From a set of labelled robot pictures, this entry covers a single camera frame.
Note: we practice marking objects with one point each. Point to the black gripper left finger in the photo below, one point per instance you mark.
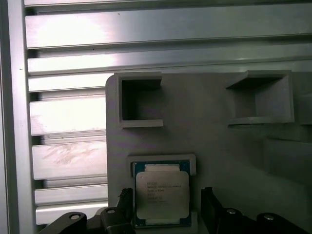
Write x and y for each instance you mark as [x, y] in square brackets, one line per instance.
[124, 214]

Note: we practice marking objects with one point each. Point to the grey parts rack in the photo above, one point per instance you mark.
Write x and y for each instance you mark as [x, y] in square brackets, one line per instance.
[195, 136]

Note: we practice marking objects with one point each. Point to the silver CPU chip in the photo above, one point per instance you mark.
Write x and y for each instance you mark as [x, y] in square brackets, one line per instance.
[161, 195]

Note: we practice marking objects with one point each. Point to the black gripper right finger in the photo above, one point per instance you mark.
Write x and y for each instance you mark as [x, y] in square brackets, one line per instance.
[212, 214]

